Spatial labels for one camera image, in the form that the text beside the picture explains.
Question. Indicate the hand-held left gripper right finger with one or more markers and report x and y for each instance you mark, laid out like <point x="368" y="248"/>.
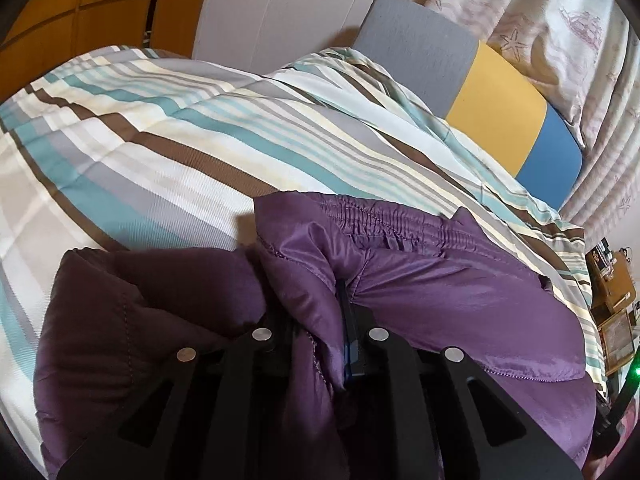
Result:
<point x="350" y="355"/>

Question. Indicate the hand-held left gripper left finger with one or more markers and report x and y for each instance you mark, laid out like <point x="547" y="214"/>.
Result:
<point x="260" y="360"/>

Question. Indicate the purple puffer jacket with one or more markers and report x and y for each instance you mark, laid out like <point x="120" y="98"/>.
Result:
<point x="425" y="285"/>

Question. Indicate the wooden chair with mesh back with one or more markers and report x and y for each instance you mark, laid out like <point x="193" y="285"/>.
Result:
<point x="615" y="335"/>

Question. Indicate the wooden side table with clutter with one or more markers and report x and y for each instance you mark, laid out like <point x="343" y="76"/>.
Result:
<point x="612" y="280"/>

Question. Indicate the striped bed blanket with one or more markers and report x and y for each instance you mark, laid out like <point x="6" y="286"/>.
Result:
<point x="175" y="150"/>

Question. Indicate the grey yellow blue headboard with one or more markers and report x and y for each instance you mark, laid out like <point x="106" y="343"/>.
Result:
<point x="490" y="105"/>

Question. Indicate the white ship print curtain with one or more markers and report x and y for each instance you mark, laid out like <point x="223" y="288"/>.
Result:
<point x="560" y="35"/>

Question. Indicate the wooden wardrobe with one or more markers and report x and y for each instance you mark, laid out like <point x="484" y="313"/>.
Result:
<point x="100" y="10"/>

